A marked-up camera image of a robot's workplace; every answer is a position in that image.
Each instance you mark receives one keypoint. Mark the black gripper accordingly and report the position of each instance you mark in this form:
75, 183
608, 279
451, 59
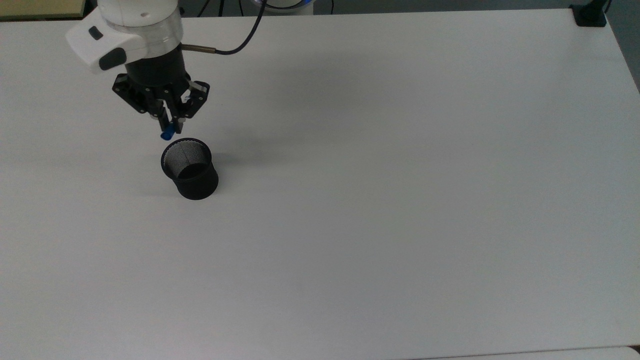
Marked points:
157, 72

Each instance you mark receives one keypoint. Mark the blue white marker pen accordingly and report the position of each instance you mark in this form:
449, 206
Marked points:
167, 134

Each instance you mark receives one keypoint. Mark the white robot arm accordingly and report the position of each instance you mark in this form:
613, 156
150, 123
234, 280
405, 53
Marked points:
135, 30

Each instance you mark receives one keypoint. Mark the black mesh pen cup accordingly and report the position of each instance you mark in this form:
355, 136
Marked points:
197, 187

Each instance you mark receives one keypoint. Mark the yellow wooden board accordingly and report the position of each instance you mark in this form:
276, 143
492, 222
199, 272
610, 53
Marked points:
40, 7

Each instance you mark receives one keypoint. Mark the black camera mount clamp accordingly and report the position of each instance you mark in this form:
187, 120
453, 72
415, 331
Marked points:
590, 17

